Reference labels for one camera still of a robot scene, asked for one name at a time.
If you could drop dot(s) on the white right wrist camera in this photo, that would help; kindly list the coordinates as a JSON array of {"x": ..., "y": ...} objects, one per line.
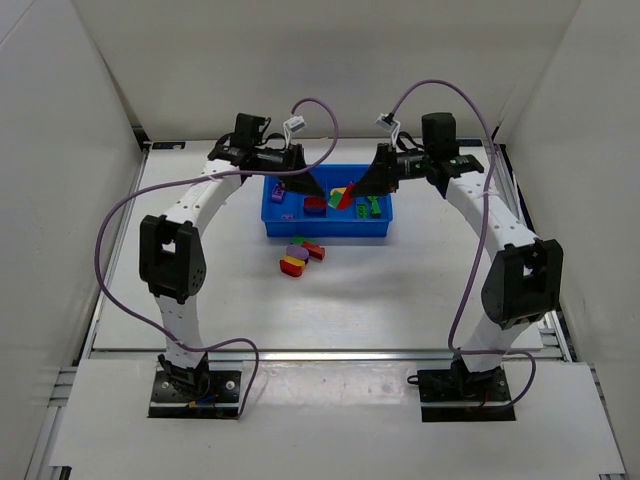
[{"x": 390, "y": 125}]

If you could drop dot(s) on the blue divided plastic bin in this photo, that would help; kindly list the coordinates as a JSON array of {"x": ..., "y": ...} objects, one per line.
[{"x": 333, "y": 224}]

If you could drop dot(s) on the red yellow purple brick stack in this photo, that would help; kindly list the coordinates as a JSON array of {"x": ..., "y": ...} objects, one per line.
[{"x": 294, "y": 261}]

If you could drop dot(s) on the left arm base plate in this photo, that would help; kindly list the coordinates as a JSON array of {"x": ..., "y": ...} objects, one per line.
[{"x": 218, "y": 398}]

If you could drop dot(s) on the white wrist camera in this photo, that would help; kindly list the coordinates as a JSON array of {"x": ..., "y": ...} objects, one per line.
[
  {"x": 390, "y": 125},
  {"x": 294, "y": 124}
]

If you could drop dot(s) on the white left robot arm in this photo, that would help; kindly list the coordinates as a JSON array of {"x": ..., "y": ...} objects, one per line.
[{"x": 172, "y": 261}]

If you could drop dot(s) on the green red sloped brick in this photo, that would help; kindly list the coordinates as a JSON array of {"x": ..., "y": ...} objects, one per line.
[{"x": 341, "y": 202}]

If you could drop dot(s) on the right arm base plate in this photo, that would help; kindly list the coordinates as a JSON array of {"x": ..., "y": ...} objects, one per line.
[{"x": 447, "y": 397}]

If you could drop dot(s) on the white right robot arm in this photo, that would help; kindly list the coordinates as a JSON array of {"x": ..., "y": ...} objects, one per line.
[{"x": 524, "y": 279}]

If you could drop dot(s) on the purple curved brick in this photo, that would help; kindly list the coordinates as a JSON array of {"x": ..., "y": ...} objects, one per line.
[{"x": 278, "y": 194}]

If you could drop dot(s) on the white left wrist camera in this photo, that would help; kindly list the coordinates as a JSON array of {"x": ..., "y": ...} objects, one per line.
[{"x": 294, "y": 124}]

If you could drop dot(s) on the small green brick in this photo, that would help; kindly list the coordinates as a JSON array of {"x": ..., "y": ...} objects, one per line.
[{"x": 375, "y": 209}]

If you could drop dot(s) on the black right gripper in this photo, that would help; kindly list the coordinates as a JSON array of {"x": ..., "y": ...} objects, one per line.
[{"x": 388, "y": 163}]

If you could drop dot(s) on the red green long brick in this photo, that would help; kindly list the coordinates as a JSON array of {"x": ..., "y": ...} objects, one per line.
[{"x": 315, "y": 251}]

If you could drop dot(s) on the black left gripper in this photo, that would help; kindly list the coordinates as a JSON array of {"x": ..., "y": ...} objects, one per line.
[{"x": 296, "y": 159}]

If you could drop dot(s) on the aluminium front rail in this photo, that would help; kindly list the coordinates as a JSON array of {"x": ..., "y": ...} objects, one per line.
[{"x": 298, "y": 356}]

